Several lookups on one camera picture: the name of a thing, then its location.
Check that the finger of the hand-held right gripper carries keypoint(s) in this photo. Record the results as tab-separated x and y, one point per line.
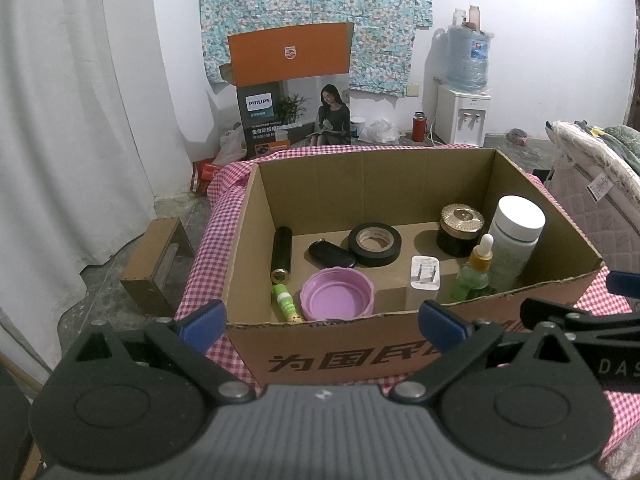
590	322
625	282

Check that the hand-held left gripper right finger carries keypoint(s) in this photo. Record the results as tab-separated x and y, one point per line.
440	321

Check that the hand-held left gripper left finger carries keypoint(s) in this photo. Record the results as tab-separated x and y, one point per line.
205	321

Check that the white charger plug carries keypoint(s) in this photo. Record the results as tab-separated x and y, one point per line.
424	280

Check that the green dropper bottle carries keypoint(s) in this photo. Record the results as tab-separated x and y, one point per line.
472	280

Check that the green lip balm tube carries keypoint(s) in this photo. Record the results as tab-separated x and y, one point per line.
286	302

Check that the black jar gold lid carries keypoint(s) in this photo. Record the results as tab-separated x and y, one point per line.
460	235

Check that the black tape roll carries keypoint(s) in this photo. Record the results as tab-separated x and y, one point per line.
375	245

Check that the black flashlight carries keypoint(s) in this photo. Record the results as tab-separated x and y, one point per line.
282	255

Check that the purple plastic lid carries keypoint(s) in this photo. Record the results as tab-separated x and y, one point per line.
337	297

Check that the white supplement bottle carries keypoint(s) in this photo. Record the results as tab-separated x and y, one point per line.
515	240

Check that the black car key fob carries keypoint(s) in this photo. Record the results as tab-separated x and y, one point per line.
332	255

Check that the brown cardboard box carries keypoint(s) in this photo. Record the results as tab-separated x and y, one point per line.
310	195

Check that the white quilted mattress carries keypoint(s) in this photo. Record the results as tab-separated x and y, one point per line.
590	220

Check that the small wooden stool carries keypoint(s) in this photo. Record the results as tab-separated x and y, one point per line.
150	270

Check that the pink checkered bed sheet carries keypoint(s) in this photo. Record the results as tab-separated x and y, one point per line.
210	240

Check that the pile of folded clothes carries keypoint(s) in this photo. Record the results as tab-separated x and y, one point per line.
620	142

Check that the red plastic bag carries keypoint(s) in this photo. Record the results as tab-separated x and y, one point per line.
205	175

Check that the white plastic bag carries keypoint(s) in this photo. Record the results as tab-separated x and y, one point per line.
234	147

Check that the pink rag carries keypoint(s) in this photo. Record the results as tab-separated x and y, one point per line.
519	137

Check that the red thermos bottle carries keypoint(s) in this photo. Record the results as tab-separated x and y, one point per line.
418	127

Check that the clear crumpled plastic bag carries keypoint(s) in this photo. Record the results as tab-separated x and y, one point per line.
381	131

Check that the white curtain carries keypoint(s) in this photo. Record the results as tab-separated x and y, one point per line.
75	160

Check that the white water dispenser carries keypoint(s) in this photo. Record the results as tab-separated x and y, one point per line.
462	115

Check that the white plastic bucket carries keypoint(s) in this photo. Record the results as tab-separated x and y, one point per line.
358	128

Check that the blue water jug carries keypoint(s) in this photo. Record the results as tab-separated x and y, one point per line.
467	57

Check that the orange printed appliance box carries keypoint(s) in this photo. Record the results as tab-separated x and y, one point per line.
290	55

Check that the small white bottle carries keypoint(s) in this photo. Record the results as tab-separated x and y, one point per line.
459	17

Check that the small beige bottle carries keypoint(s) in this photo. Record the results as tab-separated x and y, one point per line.
474	16

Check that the wall socket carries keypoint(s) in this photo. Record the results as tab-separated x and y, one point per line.
412	90

